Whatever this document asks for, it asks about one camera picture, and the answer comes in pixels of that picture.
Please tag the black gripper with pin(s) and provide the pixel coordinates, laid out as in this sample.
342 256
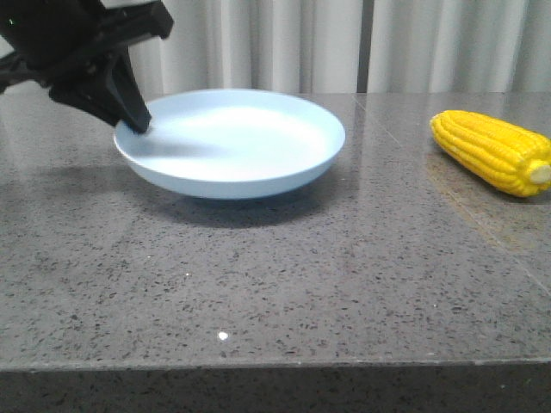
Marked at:
80 50

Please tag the light blue round plate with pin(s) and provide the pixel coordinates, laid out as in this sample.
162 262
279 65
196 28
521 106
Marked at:
232 144

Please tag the yellow corn cob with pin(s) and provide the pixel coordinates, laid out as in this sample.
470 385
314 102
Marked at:
511 158

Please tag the white pleated curtain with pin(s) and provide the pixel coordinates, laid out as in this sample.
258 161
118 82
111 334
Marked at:
350 46

